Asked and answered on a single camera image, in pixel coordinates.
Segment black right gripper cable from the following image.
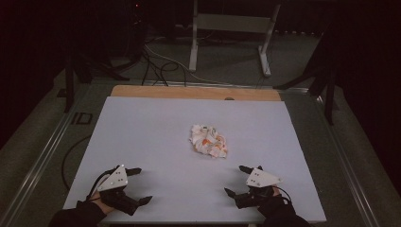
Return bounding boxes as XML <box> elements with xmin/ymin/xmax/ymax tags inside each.
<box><xmin>277</xmin><ymin>184</ymin><xmax>293</xmax><ymax>203</ymax></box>

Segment person's left hand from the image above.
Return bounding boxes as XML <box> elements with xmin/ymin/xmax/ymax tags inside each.
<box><xmin>94</xmin><ymin>191</ymin><xmax>118</xmax><ymax>216</ymax></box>

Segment metal floor rail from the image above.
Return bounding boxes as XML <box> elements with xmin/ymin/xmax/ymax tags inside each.
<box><xmin>315</xmin><ymin>94</ymin><xmax>381</xmax><ymax>227</ymax></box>
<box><xmin>0</xmin><ymin>84</ymin><xmax>93</xmax><ymax>227</ymax></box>

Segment black metal stand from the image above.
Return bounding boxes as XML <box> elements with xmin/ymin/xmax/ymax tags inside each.
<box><xmin>63</xmin><ymin>51</ymin><xmax>131</xmax><ymax>114</ymax></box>
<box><xmin>273</xmin><ymin>29</ymin><xmax>340</xmax><ymax>126</ymax></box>

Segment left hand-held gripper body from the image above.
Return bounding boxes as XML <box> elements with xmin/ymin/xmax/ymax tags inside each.
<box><xmin>96</xmin><ymin>164</ymin><xmax>140</xmax><ymax>217</ymax></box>

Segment long black floor cable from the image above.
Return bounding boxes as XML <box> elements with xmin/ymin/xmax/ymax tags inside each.
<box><xmin>61</xmin><ymin>134</ymin><xmax>93</xmax><ymax>192</ymax></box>

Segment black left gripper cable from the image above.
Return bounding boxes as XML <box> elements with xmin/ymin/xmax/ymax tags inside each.
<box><xmin>85</xmin><ymin>168</ymin><xmax>116</xmax><ymax>202</ymax></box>

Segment dark equipment rack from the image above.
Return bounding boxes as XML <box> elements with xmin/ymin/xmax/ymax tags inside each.
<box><xmin>124</xmin><ymin>0</ymin><xmax>149</xmax><ymax>62</ymax></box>

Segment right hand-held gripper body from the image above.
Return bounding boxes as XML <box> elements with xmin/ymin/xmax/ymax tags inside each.
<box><xmin>234</xmin><ymin>165</ymin><xmax>283</xmax><ymax>210</ymax></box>

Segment white floor cable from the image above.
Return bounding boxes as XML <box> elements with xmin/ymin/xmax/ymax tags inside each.
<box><xmin>144</xmin><ymin>43</ymin><xmax>264</xmax><ymax>89</ymax></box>

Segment white fruit-print baby pants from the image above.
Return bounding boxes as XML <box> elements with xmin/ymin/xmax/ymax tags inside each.
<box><xmin>188</xmin><ymin>124</ymin><xmax>229</xmax><ymax>159</ymax></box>

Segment white metal stand frame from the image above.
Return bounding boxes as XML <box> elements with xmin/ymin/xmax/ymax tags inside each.
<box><xmin>188</xmin><ymin>0</ymin><xmax>282</xmax><ymax>79</ymax></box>

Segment person's right hand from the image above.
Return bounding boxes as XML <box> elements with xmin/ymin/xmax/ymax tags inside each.
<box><xmin>257</xmin><ymin>185</ymin><xmax>293</xmax><ymax>218</ymax></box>

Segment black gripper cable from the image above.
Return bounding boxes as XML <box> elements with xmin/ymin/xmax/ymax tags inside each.
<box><xmin>85</xmin><ymin>168</ymin><xmax>116</xmax><ymax>202</ymax></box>
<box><xmin>277</xmin><ymin>184</ymin><xmax>293</xmax><ymax>203</ymax></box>

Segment black looped floor cable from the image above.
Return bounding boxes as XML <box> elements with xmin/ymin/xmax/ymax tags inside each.
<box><xmin>141</xmin><ymin>46</ymin><xmax>188</xmax><ymax>88</ymax></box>

